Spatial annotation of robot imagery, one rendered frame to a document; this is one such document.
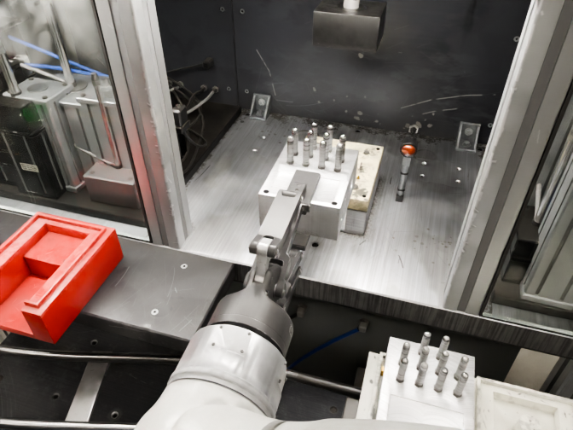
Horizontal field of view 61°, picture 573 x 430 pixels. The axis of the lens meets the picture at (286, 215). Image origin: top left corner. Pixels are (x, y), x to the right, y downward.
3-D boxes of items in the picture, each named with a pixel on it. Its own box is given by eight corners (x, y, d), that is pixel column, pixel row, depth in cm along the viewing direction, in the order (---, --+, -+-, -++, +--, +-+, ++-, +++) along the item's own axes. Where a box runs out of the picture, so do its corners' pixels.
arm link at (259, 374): (270, 396, 35) (292, 329, 39) (154, 365, 37) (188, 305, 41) (273, 452, 41) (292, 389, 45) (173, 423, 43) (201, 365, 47)
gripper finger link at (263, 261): (245, 306, 46) (236, 280, 42) (261, 258, 49) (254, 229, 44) (269, 311, 45) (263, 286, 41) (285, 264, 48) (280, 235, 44)
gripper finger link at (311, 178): (279, 210, 54) (279, 205, 53) (296, 174, 59) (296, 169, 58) (305, 215, 53) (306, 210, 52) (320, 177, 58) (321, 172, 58)
